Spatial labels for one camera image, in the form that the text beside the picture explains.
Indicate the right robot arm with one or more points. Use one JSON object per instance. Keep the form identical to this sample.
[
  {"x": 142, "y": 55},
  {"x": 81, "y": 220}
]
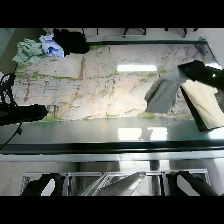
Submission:
[{"x": 200, "y": 70}]

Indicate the silver frame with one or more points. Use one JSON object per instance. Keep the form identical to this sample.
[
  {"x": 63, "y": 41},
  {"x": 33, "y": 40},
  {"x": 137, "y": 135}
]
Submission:
[{"x": 113, "y": 156}]

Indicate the cream garment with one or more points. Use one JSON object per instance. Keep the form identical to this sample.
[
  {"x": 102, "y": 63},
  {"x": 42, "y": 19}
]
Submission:
[{"x": 206, "y": 105}]

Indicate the light blue garment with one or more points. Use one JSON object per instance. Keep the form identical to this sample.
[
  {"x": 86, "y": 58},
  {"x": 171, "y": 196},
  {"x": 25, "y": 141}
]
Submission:
[{"x": 51, "y": 47}]

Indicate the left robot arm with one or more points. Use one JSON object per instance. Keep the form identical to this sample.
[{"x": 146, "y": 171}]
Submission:
[{"x": 23, "y": 114}]

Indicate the green garment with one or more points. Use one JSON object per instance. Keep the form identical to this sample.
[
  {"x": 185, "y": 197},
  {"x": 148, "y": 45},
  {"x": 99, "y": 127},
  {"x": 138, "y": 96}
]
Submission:
[{"x": 28, "y": 51}]

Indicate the grey garment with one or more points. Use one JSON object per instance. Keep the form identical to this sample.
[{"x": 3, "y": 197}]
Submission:
[{"x": 163, "y": 93}]

